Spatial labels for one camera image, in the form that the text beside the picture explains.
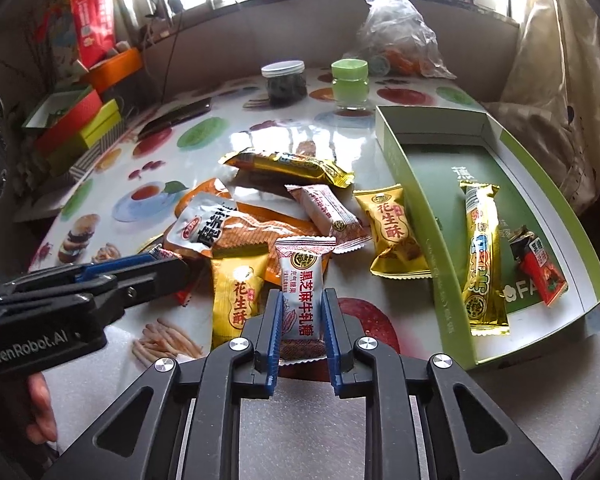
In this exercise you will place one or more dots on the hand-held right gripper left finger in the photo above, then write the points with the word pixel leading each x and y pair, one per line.
pixel 275 342

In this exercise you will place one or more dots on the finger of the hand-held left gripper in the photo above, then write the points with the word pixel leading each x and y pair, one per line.
pixel 150 285
pixel 115 266

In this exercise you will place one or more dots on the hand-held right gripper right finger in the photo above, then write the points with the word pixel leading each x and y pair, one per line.
pixel 330 342

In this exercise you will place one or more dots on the small red white packet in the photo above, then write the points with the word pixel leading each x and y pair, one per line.
pixel 165 252

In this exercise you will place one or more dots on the gold foil snack packet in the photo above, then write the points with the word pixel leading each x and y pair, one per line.
pixel 237 300
pixel 390 225

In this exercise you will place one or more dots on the white candy packet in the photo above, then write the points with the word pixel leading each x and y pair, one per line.
pixel 300 285

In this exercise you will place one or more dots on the striped orange packet white end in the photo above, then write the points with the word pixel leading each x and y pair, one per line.
pixel 240 235

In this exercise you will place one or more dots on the orange packet with grey end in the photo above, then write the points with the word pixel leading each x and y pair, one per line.
pixel 205 191

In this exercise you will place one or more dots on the pink white snack packet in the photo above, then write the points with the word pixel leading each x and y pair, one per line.
pixel 330 210

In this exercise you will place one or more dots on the green cardboard box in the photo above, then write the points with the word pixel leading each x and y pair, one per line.
pixel 430 177

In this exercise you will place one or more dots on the person's left hand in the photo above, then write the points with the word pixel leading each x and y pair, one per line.
pixel 41 407

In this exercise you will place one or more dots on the black white striped box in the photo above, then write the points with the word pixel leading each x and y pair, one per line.
pixel 87 165

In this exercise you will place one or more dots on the yellow green box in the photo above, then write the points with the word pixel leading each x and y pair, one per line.
pixel 100 122

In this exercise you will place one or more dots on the red and green box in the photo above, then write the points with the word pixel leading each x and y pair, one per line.
pixel 75 115

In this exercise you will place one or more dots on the dark phone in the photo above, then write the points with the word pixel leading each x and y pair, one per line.
pixel 175 117

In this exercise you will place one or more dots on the long gold snack bar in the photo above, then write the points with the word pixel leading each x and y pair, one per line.
pixel 482 260
pixel 290 164

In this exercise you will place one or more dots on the orange box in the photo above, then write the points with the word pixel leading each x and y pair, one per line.
pixel 120 67

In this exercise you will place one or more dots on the fruit print table cover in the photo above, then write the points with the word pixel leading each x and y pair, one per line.
pixel 290 130

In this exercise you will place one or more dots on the small red snack packet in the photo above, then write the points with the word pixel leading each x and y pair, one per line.
pixel 542 272

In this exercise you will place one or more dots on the colourful printed box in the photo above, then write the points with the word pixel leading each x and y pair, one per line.
pixel 60 45

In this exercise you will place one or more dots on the dark jar with silver lid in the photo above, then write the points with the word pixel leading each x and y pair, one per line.
pixel 284 87

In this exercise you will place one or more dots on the red snack bag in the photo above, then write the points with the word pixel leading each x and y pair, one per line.
pixel 92 20

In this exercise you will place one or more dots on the green glass jar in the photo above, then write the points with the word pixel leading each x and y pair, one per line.
pixel 350 85

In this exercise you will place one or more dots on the clear plastic bag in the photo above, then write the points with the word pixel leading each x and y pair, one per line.
pixel 395 30

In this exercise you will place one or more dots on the beige curtain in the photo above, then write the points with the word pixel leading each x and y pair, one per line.
pixel 555 85

